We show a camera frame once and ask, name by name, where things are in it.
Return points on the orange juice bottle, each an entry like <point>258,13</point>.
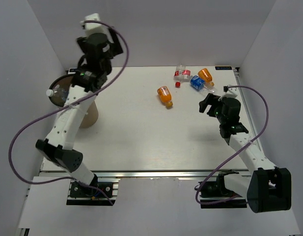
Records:
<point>206,76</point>
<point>165,96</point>

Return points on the blue label bottle far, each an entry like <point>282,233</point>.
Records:
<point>201,86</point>

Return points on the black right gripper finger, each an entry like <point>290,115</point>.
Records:
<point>210,100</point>
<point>213,112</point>

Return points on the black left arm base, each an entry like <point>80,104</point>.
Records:
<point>79,195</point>

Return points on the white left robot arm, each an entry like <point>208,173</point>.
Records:
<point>91,74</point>

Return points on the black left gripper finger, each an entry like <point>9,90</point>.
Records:
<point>82,43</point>
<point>115,46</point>

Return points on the crushed red label bottle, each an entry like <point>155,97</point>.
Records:
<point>181,73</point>

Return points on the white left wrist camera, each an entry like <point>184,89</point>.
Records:
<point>92,28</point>

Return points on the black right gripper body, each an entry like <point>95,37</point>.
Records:
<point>220,118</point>

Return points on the clear bottle blue label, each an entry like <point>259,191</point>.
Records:
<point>57,94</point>

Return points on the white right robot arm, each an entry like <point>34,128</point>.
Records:
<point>268,189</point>

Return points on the blue sticker right corner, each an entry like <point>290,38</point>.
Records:
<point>223,67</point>

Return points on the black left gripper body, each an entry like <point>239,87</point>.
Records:
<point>108,66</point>

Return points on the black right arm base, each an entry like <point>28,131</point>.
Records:
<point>215,190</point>

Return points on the aluminium table front rail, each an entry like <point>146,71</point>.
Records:
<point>141,174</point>

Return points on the brown cardboard cylinder bin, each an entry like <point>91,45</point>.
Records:
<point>92,113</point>

